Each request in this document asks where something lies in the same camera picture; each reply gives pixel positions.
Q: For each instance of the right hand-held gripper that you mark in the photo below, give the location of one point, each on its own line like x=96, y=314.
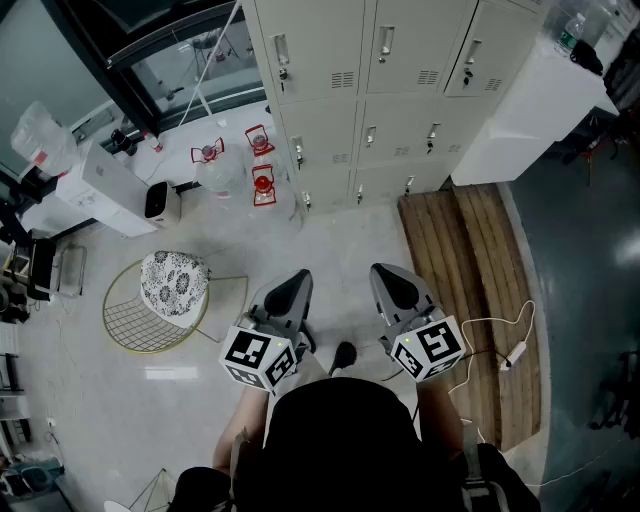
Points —
x=430, y=350

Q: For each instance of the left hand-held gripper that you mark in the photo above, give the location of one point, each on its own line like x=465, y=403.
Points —
x=252, y=355

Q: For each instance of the grey metal locker door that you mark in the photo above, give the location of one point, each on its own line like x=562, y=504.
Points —
x=320, y=135

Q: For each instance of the beige metal locker cabinet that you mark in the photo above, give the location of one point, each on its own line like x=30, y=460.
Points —
x=405, y=50

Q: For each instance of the person's right forearm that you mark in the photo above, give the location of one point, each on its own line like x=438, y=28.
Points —
x=440, y=415

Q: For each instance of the person's left forearm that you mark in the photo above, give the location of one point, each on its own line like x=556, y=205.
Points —
x=242, y=425

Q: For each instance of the wooden plank platform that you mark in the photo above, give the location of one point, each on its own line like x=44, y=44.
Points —
x=450, y=240

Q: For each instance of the person's black shoe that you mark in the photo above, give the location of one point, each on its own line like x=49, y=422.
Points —
x=344, y=356

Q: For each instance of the black white floral cushion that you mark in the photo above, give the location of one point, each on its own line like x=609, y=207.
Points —
x=172, y=282

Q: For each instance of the white power strip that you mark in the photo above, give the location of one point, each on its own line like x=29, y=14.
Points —
x=514, y=356

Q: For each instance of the person's black shirt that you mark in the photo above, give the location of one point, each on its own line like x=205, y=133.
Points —
x=345, y=440

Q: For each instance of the small white black device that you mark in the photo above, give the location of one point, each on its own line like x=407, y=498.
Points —
x=157, y=200

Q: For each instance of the small red cap bottle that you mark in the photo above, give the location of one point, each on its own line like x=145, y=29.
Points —
x=155, y=142

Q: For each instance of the white water dispenser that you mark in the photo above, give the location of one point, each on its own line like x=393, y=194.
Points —
x=100, y=185

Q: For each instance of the white counter block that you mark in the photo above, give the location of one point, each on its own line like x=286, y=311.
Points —
x=525, y=110

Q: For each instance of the black thermos flask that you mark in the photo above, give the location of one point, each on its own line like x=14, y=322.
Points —
x=122, y=142

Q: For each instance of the black metal folding chair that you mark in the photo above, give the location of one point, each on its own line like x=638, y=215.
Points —
x=42, y=265

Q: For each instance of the black bag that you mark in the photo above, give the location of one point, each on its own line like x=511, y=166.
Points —
x=587, y=57

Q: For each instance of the green label water bottle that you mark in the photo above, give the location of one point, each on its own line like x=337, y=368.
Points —
x=567, y=35

